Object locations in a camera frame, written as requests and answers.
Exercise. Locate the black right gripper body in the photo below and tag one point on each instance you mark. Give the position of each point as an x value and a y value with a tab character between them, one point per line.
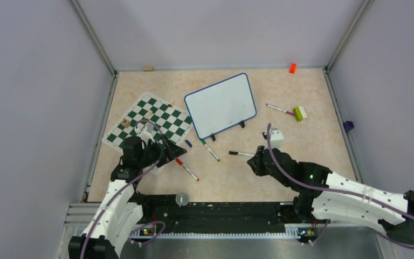
262	169

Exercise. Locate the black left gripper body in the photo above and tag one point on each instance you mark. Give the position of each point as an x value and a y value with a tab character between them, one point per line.
151	155

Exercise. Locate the blue framed whiteboard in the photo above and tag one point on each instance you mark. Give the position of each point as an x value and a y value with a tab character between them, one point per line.
221	106

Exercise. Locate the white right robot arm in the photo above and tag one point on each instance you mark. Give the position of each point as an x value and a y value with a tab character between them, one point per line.
326	195

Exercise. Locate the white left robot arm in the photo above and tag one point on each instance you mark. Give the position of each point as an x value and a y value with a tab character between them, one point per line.
116	217

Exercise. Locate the red cap marker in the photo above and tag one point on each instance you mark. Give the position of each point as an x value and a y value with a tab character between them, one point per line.
187	169

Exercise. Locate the green white chessboard mat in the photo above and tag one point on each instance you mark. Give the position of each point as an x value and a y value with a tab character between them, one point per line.
174	122

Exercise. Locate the black cap marker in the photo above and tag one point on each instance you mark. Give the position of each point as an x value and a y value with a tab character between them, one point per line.
241	153

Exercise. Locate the brown wooden chess piece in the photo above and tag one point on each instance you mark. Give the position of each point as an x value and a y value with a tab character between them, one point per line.
125	123

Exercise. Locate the green cap marker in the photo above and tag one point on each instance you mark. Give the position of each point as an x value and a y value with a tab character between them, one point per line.
210	150

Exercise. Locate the light wooden chess piece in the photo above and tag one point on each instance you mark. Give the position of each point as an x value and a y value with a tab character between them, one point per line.
149	115

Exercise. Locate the grey round knob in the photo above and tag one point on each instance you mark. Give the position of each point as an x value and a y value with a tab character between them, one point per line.
182	199

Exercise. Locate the purple cap marker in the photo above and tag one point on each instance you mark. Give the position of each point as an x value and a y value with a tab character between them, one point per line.
280	109

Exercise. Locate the green white toy brick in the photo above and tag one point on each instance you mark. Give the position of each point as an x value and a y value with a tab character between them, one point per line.
299	113

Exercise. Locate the wooden cork piece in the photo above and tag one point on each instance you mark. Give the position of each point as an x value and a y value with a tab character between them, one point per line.
148	69

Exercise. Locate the purple toy block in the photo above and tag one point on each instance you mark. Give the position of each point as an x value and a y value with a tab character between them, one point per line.
348	126

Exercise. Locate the orange toy block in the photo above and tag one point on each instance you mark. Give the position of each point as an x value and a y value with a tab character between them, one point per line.
292	68

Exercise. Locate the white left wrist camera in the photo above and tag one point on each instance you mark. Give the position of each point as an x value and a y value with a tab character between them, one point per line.
145	132

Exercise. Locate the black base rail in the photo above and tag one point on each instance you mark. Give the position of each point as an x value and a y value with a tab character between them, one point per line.
218	217

